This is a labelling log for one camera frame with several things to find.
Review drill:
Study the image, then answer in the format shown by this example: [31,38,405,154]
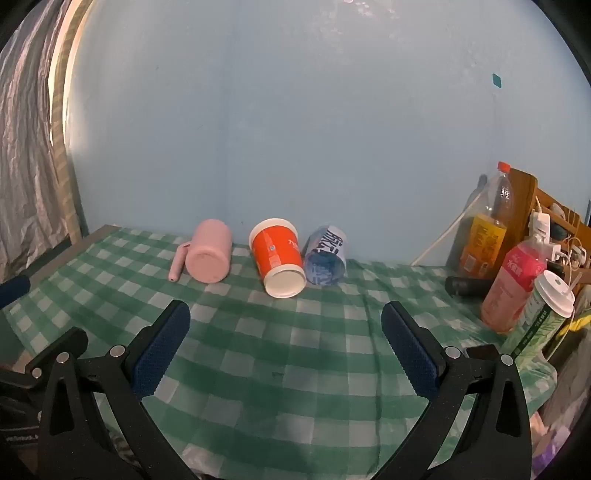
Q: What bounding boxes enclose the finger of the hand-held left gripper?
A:
[24,326,89,378]
[0,275,31,308]

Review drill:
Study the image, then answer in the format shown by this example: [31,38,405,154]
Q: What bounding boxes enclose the green checkered tablecloth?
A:
[0,225,559,479]

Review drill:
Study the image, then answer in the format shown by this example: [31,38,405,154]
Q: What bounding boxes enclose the pink cup with handle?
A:
[168,220,233,283]

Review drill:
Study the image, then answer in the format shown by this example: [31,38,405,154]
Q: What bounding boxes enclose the grey curtain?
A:
[0,0,80,283]

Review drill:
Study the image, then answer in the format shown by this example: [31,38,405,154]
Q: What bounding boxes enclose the wooden window frame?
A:
[47,0,89,241]

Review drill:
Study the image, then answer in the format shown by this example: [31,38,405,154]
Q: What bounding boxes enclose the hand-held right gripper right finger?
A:
[373,301,534,480]

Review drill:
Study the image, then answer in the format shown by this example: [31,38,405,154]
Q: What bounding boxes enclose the clear blue printed plastic cup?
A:
[302,224,348,287]

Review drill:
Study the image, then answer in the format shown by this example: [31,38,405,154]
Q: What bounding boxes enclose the white cable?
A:
[410,193,485,267]

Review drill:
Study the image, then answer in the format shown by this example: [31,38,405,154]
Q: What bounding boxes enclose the green cup with white lid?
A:
[501,270,576,366]

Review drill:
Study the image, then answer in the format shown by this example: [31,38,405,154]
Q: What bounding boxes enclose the white charger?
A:
[531,210,553,246]

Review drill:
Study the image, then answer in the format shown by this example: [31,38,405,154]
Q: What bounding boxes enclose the orange capped yellow label bottle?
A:
[458,161,514,280]

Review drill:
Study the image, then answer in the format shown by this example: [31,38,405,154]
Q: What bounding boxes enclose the black cylinder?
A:
[445,275,495,299]

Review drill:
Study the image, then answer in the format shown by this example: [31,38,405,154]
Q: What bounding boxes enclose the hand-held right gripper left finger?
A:
[38,299,204,480]

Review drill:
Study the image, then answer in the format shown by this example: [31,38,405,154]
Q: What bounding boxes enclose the orange paper cup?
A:
[248,218,307,298]

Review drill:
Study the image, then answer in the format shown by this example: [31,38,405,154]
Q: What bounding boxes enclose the wooden rack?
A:
[507,168,591,278]

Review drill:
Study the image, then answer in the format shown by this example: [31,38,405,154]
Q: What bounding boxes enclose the pink drink bottle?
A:
[480,234,548,334]

